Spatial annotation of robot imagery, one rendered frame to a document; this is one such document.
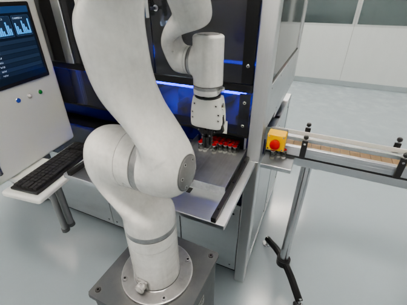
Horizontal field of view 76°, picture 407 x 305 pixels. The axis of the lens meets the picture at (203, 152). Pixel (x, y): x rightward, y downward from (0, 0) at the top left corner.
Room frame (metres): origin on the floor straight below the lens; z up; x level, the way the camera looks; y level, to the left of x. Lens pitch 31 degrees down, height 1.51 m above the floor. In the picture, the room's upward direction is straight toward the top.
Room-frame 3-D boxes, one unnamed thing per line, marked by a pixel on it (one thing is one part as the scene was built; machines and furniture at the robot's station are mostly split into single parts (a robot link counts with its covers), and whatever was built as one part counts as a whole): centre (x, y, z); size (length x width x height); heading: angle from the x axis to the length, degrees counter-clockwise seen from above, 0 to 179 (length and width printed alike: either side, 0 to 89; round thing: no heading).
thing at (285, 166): (0.98, -0.33, 0.87); 0.14 x 0.13 x 0.02; 156
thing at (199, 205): (0.94, 0.16, 0.87); 0.70 x 0.48 x 0.02; 66
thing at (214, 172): (0.93, -0.02, 0.90); 0.34 x 0.26 x 0.04; 157
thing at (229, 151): (1.04, -0.07, 0.91); 0.18 x 0.02 x 0.05; 67
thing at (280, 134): (0.94, -0.30, 1.00); 0.08 x 0.07 x 0.07; 156
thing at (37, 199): (1.04, 0.73, 0.79); 0.45 x 0.28 x 0.03; 164
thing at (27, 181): (1.02, 0.69, 0.82); 0.40 x 0.14 x 0.02; 164
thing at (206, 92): (0.73, -0.01, 1.27); 0.09 x 0.08 x 0.03; 66
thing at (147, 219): (0.45, 0.15, 1.16); 0.19 x 0.12 x 0.24; 65
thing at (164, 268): (0.44, 0.12, 0.95); 0.19 x 0.19 x 0.18
